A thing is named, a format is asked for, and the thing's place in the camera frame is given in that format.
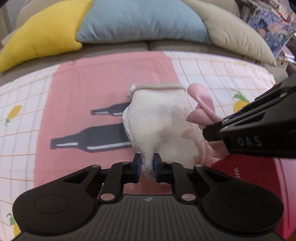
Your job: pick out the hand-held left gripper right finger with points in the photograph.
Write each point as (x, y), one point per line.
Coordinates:
(155, 163)

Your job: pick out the blue pillow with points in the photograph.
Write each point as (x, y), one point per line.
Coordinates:
(143, 20)

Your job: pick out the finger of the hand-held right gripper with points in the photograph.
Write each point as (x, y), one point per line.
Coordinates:
(214, 131)

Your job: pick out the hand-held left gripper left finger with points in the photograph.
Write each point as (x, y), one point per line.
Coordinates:
(138, 162)

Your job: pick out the pink cloth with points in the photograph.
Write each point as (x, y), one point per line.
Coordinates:
(201, 97)

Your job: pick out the beige pillow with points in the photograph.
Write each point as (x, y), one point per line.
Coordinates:
(238, 32)

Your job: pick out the beige sofa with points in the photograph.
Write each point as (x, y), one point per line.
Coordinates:
(148, 46)

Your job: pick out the pink printed blanket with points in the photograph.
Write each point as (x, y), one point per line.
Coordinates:
(92, 78)

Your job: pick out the yellow pillow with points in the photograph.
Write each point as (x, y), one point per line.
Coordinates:
(41, 34)

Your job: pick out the blue patterned cushion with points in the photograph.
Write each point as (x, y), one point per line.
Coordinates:
(269, 27)

